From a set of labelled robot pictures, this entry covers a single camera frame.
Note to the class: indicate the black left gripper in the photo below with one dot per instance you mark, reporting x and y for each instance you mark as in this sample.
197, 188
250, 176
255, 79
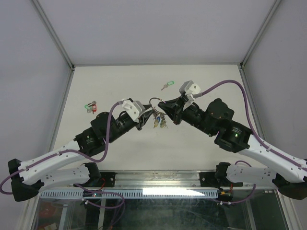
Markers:
139, 124

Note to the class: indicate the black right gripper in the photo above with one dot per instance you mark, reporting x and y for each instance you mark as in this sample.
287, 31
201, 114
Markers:
174, 109

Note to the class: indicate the silver keyring with keys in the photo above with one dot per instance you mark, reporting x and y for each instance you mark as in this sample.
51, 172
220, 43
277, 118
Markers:
159, 117

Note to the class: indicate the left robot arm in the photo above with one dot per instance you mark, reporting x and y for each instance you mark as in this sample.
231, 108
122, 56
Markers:
76, 162

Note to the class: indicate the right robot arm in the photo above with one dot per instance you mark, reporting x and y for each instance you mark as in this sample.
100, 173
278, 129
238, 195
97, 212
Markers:
281, 171

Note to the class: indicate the key with green tag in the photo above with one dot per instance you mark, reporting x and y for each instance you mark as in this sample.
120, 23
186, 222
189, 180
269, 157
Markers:
88, 106
167, 85

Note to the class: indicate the key with red tag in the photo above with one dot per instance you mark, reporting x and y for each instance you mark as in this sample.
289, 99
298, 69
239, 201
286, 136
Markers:
94, 108

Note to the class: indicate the key with green tag left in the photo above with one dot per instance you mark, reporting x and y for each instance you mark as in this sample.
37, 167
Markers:
88, 106

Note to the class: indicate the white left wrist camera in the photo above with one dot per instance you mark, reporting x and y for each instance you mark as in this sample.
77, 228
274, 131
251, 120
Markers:
133, 108

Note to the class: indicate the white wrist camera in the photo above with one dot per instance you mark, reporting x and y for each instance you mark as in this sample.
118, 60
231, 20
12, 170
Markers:
189, 89
133, 108

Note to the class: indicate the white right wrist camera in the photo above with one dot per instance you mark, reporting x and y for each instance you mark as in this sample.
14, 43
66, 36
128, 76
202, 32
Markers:
189, 89

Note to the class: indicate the metal mounting rail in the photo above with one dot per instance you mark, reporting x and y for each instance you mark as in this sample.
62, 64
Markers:
178, 178

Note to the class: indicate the white slotted cable duct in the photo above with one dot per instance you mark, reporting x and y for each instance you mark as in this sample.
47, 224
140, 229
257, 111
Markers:
144, 193

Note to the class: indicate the left aluminium frame post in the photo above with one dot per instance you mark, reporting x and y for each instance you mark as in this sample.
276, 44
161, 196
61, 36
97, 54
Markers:
51, 31

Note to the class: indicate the aluminium frame post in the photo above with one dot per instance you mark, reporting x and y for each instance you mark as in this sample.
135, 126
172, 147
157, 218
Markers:
261, 31
51, 31

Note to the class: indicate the right aluminium frame post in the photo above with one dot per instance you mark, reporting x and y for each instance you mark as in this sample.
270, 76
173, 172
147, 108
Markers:
261, 31

